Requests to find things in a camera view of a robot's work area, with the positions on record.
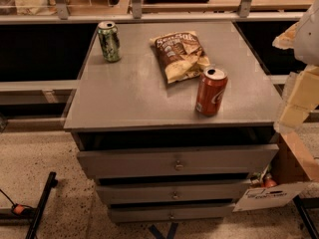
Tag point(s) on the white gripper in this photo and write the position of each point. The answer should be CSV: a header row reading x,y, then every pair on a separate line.
x,y
308,37

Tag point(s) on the red coke can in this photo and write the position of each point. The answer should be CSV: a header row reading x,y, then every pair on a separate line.
x,y
211,87

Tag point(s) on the green soda can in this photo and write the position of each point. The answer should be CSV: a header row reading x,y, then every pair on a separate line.
x,y
109,41

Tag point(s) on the cardboard box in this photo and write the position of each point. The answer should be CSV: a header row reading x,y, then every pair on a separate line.
x,y
293,168

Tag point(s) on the top grey drawer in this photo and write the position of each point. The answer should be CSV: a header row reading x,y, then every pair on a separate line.
x,y
149,162

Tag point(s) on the grey drawer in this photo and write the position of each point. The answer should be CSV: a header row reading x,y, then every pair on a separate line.
x,y
170,213
149,162
172,191

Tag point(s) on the brown chip bag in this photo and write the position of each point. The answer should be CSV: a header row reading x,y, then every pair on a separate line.
x,y
181,55

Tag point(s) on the orange bottle in box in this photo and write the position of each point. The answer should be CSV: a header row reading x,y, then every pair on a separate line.
x,y
268,181

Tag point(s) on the black stand leg right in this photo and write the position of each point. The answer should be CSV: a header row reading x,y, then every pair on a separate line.
x,y
303,205

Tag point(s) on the black stand leg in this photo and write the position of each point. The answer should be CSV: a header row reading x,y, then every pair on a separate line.
x,y
35,222
303,205

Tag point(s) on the middle grey drawer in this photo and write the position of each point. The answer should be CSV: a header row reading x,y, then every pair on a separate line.
x,y
172,191

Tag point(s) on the grey drawer cabinet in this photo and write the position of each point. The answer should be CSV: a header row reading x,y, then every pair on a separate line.
x,y
129,105

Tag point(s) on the bottom grey drawer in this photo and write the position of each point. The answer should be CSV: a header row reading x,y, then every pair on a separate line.
x,y
170,213

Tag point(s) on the black stand leg left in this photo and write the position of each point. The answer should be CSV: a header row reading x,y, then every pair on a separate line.
x,y
35,222

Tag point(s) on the metal railing frame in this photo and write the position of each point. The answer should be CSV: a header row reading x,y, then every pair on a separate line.
x,y
92,11

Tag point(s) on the black cable orange clip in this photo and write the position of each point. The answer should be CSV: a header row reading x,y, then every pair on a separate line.
x,y
19,211

